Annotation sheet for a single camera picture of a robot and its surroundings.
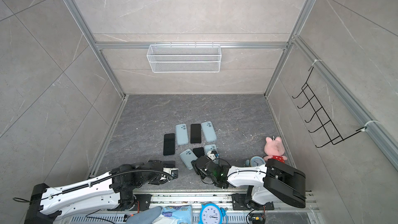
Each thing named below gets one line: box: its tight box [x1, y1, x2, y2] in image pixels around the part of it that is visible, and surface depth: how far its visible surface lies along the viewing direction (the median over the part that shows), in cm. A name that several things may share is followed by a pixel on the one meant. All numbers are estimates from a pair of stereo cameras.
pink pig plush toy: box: [263, 136, 288, 164], surface depth 87 cm
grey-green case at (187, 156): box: [179, 148, 198, 171], surface depth 89 cm
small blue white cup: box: [249, 155, 266, 167], surface depth 84 cm
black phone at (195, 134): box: [190, 123, 202, 144], surface depth 99 cm
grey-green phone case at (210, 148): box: [203, 144, 218, 156], surface depth 94 cm
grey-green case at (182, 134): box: [175, 123, 190, 146], surface depth 100 cm
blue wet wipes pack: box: [161, 204, 193, 224], surface depth 68 cm
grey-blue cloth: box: [125, 205, 163, 224], surface depth 69 cm
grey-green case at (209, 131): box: [201, 120, 218, 143], surface depth 100 cm
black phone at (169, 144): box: [163, 132, 176, 156], surface depth 97 cm
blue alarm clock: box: [199, 203, 227, 224], surface depth 70 cm
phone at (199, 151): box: [192, 147, 205, 158], surface depth 94 cm
